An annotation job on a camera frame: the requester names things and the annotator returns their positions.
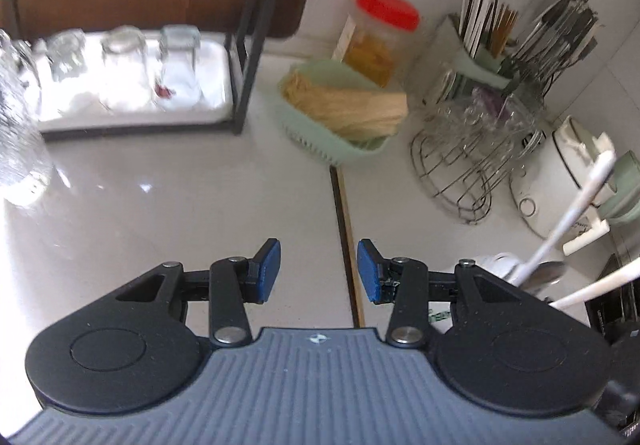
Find black induction cooker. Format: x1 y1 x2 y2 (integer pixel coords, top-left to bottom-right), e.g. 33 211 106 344
584 252 640 341

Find black metal dish rack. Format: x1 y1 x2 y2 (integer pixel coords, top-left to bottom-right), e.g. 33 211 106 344
0 0 297 142

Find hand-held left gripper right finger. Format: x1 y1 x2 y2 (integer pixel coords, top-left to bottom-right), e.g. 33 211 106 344
357 239 533 347

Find wire cup rack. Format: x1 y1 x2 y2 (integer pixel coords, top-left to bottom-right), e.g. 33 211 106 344
410 60 547 227

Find green chopstick holder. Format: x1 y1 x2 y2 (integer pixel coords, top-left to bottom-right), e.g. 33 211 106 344
446 14 528 90

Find green electric kettle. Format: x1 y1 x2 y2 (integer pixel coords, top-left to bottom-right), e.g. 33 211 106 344
596 150 640 227

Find red-lid plastic jar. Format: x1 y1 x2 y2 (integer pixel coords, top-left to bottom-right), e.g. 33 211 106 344
342 0 422 89

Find tall textured glass mug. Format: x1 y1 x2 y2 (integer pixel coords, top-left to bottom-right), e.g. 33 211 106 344
0 29 55 208

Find white drip tray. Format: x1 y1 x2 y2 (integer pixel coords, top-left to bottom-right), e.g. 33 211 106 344
30 27 236 133

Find green plastic basket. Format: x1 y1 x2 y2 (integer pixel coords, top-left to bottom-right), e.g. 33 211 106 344
276 58 410 166

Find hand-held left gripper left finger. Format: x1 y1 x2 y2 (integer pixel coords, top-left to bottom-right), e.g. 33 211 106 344
115 238 282 347

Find dried noodle bundle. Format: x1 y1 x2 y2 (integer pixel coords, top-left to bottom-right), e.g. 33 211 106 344
282 72 410 142

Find wooden chopstick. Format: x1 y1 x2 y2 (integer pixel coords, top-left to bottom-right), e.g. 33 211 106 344
337 169 366 323

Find white ceramic mug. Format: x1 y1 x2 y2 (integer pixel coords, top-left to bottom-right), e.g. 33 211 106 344
469 251 523 287

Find purple lidded cup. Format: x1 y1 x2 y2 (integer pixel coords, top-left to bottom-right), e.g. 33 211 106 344
471 86 512 120

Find steel spoon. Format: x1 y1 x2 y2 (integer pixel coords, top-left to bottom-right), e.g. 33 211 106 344
526 260 567 298

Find hanging kitchen utensils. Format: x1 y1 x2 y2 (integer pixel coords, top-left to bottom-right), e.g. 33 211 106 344
510 0 601 90

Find small clear glass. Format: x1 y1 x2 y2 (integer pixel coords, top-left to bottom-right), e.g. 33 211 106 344
158 24 206 110
99 25 152 112
46 28 90 93

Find white electric cooking pot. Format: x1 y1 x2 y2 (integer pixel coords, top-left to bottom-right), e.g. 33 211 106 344
509 115 617 257

